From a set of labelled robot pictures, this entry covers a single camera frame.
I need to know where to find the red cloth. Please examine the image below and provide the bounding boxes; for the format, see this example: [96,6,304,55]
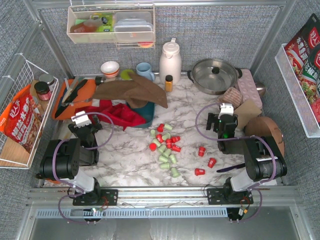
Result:
[75,100,146,131]

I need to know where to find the red coffee capsule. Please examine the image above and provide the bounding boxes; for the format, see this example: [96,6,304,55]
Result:
[171,136,181,144]
[157,123,165,133]

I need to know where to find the teal storage basket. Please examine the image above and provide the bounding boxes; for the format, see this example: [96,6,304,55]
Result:
[126,102,155,129]

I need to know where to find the brown cloth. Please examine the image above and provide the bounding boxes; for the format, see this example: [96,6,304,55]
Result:
[92,73,168,109]

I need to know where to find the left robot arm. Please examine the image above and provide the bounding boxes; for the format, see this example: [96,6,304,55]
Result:
[55,114,102,202]

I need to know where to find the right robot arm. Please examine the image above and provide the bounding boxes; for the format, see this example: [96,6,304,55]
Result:
[206,113,287,204]

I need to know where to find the white mesh basket right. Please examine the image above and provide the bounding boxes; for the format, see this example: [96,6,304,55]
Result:
[274,43,320,138]

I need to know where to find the brown paper square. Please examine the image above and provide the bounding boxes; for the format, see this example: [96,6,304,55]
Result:
[234,99,262,130]

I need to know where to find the striped pink cloth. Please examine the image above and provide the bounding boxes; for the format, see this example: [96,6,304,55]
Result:
[218,87,243,109]

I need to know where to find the red capsule far right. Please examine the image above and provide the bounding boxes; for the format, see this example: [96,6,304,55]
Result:
[198,146,206,157]

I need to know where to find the silver fork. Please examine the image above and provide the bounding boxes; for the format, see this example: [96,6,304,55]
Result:
[61,98,93,106]

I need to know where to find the round wooden board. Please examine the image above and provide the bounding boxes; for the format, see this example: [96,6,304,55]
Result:
[244,116,285,157]

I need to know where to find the orange tray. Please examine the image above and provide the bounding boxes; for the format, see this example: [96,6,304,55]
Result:
[51,78,97,121]

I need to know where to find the pink egg tray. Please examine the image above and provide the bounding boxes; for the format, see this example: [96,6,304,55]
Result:
[235,68,263,109]

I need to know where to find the red capsule right middle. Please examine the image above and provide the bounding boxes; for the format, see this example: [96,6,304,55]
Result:
[207,157,217,169]

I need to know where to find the steel pot with lid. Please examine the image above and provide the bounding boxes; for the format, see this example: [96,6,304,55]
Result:
[187,58,243,96]

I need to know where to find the purple spoon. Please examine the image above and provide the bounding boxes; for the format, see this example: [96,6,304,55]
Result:
[216,163,246,173]

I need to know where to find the green capsule top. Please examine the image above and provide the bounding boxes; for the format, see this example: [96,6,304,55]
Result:
[164,123,173,131]

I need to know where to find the green capsule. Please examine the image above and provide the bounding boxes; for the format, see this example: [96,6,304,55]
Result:
[170,167,180,178]
[164,123,173,131]
[159,162,171,170]

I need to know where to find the silver ladle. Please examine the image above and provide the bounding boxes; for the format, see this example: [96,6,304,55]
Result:
[255,82,267,98]

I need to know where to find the pepper grinder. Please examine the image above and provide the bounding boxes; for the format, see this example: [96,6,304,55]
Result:
[94,76,106,86]

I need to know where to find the red capsule right lower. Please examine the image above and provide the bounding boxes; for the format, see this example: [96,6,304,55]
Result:
[194,168,206,176]

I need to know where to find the orange spice bottle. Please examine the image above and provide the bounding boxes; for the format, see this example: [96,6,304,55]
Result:
[165,75,173,92]

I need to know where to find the red capsule left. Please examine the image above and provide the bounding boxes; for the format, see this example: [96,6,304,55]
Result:
[149,143,157,152]

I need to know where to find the silver lidded jar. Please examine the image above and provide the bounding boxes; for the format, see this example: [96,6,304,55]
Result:
[38,73,55,92]

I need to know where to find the green capsule bottom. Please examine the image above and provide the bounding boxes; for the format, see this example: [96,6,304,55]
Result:
[170,167,180,178]

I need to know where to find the green capsule lower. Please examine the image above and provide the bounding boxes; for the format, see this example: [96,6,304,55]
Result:
[159,162,171,170]

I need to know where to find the red snack bag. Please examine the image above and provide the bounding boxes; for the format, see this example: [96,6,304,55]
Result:
[0,84,42,153]

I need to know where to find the white orange bowl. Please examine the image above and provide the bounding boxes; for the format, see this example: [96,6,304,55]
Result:
[100,61,120,78]

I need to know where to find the green lid cup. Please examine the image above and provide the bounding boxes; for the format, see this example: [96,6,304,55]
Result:
[120,69,135,81]

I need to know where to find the white thermos jug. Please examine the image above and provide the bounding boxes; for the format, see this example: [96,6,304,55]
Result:
[159,38,182,84]

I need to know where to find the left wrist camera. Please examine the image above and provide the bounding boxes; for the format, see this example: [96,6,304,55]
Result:
[71,111,92,128]

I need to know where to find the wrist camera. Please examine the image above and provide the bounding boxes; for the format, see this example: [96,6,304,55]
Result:
[71,111,92,128]
[218,103,234,119]

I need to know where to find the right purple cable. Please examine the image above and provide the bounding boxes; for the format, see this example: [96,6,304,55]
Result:
[194,101,278,223]

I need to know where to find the purple cable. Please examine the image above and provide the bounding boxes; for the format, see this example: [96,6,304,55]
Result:
[194,101,278,223]
[51,111,115,225]

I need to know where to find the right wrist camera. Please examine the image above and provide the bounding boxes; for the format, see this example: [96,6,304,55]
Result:
[218,103,234,119]

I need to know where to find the white handled knife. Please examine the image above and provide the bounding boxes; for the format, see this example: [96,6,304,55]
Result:
[62,79,78,103]

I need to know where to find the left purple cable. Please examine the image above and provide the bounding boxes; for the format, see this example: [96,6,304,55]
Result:
[51,111,115,225]

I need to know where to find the white wire basket left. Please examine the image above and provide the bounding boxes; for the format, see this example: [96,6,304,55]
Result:
[0,53,59,169]

